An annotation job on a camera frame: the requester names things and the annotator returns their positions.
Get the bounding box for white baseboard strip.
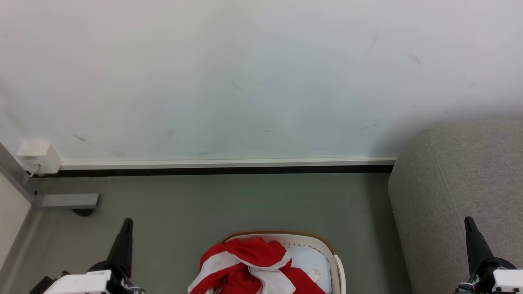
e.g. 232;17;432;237
60;157;398;171

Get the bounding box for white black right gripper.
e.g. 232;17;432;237
455;216;523;294

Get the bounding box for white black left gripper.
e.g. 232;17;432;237
43;218;144;294

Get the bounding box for white laundry basket brown rim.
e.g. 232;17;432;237
221;229;347;294

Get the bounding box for light blue cloth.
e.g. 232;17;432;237
285;245;332;294

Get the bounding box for red and white garment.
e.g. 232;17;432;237
188;238;328;294

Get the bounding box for grey fabric sofa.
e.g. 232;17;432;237
387;118;523;294

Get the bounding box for white wall socket box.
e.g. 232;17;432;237
16;141;62;175

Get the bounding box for grey metal partition frame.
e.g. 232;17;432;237
0;143;101;211

